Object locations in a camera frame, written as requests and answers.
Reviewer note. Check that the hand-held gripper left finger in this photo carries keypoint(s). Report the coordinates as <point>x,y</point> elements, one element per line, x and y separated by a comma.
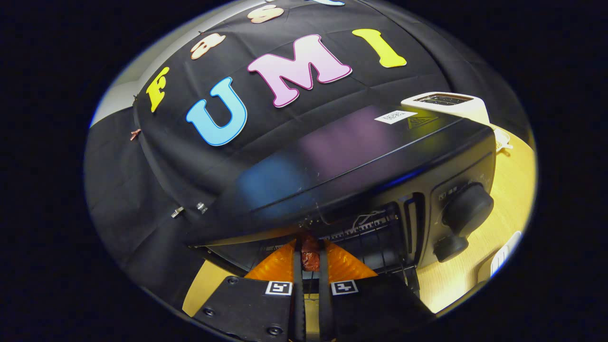
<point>299,304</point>

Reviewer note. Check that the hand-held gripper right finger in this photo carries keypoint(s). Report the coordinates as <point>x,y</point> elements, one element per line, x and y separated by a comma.
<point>325,308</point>

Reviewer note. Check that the reddish-brown meat slice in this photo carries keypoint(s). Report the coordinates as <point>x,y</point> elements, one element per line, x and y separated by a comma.
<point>310,254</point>

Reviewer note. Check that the black toaster oven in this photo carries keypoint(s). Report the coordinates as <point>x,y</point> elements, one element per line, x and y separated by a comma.
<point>356,156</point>

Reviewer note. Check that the white toaster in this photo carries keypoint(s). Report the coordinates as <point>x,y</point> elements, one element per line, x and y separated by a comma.
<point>468,110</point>

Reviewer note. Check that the silver clip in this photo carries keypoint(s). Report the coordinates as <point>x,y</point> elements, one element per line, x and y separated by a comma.
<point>177,212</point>

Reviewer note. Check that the small white rectangular plate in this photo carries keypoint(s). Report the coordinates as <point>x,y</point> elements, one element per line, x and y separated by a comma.
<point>504,254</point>

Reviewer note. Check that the black backdrop cloth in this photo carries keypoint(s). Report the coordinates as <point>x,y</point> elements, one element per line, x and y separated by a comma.
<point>142,190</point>

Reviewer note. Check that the pink clip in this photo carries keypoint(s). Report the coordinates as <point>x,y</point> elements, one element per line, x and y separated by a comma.
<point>136,134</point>

